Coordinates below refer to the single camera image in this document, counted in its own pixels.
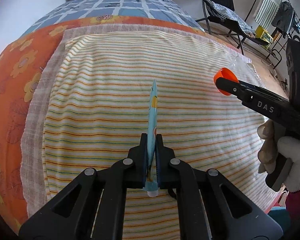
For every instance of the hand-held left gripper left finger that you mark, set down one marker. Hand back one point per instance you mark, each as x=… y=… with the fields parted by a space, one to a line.
x=143 y=155

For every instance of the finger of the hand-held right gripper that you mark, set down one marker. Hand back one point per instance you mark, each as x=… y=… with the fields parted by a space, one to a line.
x=228 y=86
x=255 y=87

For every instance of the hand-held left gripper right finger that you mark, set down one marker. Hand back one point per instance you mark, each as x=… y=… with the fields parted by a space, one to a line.
x=159 y=160

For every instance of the orange plastic cap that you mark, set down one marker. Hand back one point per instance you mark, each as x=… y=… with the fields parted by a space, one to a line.
x=226 y=73

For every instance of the light blue printed pouch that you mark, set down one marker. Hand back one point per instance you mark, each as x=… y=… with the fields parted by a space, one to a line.
x=153 y=110

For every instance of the person's right hand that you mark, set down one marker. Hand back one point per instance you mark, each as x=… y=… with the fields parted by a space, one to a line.
x=297 y=160

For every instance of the clear plastic wrapper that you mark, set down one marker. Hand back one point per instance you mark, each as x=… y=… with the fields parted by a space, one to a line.
x=243 y=67

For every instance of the black clothes rack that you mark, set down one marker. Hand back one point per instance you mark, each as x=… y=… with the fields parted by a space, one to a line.
x=277 y=51

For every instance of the yellow plastic crate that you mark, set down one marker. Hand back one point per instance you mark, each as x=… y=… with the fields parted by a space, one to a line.
x=263 y=35

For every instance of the striped towel blanket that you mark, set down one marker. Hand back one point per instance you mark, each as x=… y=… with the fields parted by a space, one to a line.
x=102 y=105

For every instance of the teal hanging garment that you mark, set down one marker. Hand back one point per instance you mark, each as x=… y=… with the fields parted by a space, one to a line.
x=297 y=28

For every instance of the chequered chair cushion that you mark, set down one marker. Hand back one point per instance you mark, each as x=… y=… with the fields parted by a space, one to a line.
x=230 y=16

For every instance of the dark hanging jacket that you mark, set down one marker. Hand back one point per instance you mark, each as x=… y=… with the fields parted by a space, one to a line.
x=283 y=16

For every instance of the hanging green striped towel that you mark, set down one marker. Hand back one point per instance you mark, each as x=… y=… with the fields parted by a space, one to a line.
x=266 y=7

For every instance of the teal cloth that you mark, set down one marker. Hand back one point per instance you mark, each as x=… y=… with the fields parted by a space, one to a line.
x=277 y=216

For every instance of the blue plaid bed sheet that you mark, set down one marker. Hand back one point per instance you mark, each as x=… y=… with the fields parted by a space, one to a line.
x=115 y=7

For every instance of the orange floral bed sheet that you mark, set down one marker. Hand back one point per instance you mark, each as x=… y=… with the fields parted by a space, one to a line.
x=7 y=92

